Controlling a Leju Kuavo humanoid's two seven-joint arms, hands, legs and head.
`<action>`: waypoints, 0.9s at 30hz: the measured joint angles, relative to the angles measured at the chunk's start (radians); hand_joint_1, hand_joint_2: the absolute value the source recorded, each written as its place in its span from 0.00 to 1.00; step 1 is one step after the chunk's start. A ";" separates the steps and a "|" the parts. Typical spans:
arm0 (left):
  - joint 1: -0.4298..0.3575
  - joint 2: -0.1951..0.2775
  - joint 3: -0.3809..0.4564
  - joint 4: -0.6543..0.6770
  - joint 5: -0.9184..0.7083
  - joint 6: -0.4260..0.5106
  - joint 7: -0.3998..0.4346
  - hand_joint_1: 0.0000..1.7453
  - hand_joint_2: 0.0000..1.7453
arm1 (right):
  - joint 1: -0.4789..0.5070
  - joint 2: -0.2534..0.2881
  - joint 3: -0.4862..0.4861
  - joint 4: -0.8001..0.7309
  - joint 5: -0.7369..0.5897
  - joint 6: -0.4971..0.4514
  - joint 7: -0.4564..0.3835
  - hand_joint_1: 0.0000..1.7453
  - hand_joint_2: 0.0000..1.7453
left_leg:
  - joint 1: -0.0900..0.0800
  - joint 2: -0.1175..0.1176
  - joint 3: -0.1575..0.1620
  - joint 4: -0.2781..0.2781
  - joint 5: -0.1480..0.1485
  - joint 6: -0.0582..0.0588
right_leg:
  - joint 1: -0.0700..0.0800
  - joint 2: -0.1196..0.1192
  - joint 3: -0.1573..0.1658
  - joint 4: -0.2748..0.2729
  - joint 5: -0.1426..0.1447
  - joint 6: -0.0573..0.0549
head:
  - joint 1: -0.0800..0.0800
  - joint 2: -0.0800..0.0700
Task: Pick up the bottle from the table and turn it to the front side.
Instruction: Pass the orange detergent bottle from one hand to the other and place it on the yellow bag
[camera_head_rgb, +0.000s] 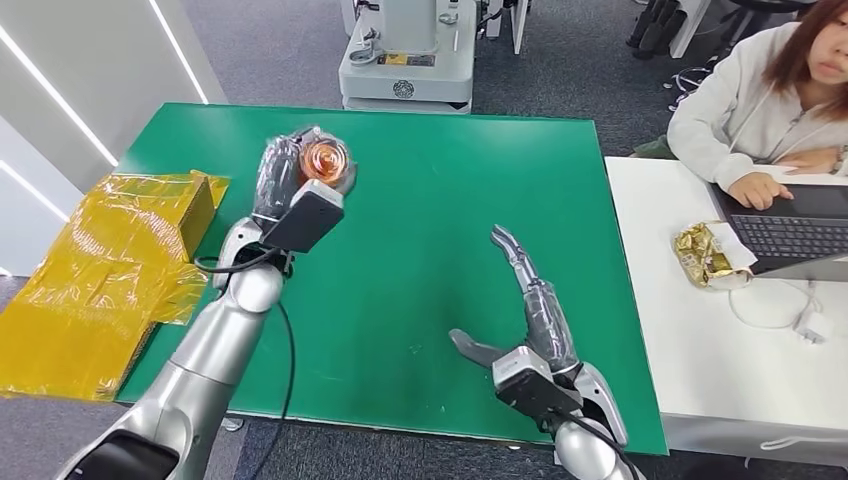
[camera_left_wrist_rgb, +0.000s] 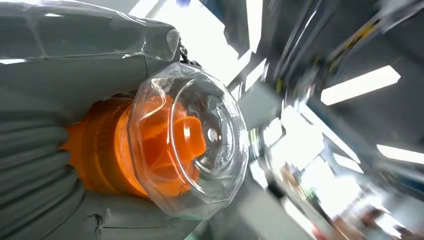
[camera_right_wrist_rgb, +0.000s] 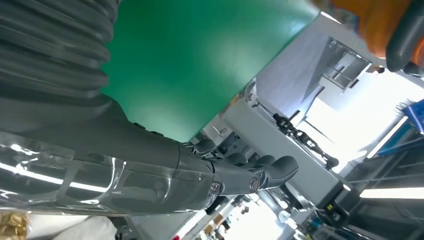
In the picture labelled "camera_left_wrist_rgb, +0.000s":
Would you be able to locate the orange detergent bottle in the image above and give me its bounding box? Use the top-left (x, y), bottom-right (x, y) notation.
top-left (61, 62), bottom-right (250, 221)

